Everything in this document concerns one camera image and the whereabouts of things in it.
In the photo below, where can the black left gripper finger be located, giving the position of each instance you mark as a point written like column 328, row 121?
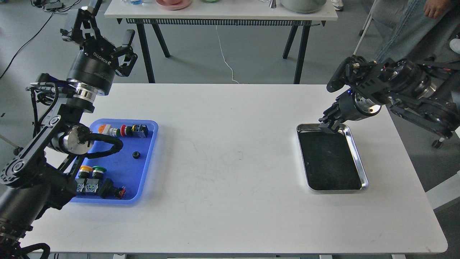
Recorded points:
column 123, row 59
column 81, row 27

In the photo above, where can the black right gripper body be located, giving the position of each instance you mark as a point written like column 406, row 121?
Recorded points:
column 371, row 86

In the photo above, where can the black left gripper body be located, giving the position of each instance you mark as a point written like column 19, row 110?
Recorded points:
column 92, row 65

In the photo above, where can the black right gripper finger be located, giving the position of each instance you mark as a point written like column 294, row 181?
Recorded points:
column 331, row 126
column 334, row 112

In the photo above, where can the small black gear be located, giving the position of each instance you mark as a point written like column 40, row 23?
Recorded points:
column 136, row 155

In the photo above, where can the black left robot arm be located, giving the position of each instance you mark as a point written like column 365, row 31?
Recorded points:
column 42, row 174

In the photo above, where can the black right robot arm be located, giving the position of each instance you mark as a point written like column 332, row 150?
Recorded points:
column 424, row 93

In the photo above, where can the silver metal tray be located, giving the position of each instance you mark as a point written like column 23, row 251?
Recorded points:
column 332, row 164

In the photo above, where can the blue plastic tray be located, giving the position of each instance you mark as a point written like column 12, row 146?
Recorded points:
column 121, row 167

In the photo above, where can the person's hand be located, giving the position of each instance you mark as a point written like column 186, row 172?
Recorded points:
column 435, row 8

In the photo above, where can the white background table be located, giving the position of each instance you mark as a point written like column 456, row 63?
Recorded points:
column 222, row 12

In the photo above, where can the white rolling chair leg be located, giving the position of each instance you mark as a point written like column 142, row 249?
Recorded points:
column 365, row 28

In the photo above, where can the person in jeans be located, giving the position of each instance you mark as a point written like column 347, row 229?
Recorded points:
column 416, row 36

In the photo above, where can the orange white push button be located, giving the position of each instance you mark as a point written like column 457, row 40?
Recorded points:
column 109, row 130

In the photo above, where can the pink plate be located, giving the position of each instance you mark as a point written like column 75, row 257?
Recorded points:
column 173, row 4

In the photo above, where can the red mushroom push button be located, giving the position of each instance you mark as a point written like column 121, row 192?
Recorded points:
column 135, row 130

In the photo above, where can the black caster wheel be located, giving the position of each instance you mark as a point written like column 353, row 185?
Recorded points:
column 437, row 144

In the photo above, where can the grey green bowl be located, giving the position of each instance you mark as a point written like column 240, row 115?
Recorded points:
column 303, row 6

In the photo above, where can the yellow push button switch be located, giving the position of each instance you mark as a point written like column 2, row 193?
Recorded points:
column 84, row 174

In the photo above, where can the green push button switch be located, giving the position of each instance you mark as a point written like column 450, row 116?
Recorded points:
column 94, row 183

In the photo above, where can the black red selector switch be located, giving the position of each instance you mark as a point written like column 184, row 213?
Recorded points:
column 109, row 190

